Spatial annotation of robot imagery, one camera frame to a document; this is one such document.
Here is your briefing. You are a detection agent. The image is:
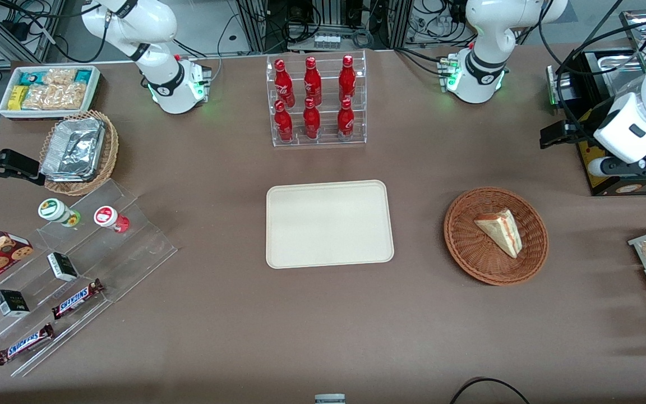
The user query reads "triangular sandwich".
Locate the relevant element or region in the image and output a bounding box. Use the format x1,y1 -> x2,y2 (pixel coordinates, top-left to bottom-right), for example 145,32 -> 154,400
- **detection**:
473,208 -> 523,259

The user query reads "light tan wicker basket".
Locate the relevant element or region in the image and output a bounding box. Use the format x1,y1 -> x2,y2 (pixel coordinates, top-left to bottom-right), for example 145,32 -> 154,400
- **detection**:
39,109 -> 119,196

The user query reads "brown wicker basket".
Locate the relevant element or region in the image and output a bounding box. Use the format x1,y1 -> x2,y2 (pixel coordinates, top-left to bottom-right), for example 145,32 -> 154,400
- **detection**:
444,187 -> 549,286

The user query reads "beige plastic tray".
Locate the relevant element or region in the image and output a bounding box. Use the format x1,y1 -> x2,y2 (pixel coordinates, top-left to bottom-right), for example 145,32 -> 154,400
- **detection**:
265,179 -> 395,269

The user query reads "white rectangular snack bin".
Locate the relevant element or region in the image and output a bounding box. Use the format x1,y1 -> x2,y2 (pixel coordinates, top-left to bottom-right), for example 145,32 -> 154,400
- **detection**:
0,65 -> 102,121

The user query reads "green lid white cup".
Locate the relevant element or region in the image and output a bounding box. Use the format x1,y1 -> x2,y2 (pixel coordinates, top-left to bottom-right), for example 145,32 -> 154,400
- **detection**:
38,198 -> 81,227

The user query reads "silver foil container stack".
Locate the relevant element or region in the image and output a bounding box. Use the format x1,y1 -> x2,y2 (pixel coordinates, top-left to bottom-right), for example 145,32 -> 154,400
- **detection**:
40,117 -> 105,182

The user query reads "yellow snack packet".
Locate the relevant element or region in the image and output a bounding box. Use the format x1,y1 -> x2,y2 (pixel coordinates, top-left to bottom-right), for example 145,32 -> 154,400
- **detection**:
8,85 -> 30,112

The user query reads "clear bag of crackers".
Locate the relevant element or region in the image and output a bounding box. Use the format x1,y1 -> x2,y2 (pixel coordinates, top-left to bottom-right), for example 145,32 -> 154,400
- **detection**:
44,67 -> 77,86
54,82 -> 87,111
22,84 -> 57,111

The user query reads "red lid white cup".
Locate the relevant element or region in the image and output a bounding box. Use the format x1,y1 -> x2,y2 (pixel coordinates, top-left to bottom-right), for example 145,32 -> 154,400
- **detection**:
94,205 -> 131,233

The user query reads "small black carton box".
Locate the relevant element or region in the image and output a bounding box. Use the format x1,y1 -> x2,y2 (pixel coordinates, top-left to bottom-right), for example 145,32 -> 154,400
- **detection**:
0,289 -> 31,318
47,252 -> 79,282

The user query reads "clear acrylic stepped stand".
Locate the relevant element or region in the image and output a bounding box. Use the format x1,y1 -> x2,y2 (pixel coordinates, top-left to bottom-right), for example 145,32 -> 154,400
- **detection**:
0,178 -> 178,378

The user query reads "Snickers chocolate bar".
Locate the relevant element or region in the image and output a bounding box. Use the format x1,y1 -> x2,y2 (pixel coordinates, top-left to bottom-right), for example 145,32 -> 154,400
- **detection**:
52,278 -> 105,320
0,323 -> 55,366

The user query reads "red cola bottle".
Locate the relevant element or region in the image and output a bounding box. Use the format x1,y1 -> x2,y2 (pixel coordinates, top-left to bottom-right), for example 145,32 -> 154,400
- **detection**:
339,54 -> 357,104
337,98 -> 356,140
274,58 -> 296,108
303,98 -> 321,140
304,56 -> 322,107
274,100 -> 294,143

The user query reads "clear acrylic bottle rack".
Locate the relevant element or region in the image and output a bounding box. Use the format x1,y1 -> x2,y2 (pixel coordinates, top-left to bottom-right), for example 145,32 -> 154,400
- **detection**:
266,49 -> 368,148

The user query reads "aluminium profile frame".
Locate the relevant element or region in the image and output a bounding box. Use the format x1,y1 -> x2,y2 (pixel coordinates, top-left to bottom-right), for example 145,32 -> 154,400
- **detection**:
238,0 -> 413,52

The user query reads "black cable loop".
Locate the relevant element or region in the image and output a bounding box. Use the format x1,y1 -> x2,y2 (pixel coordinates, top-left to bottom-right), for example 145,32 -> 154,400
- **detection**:
449,377 -> 531,404

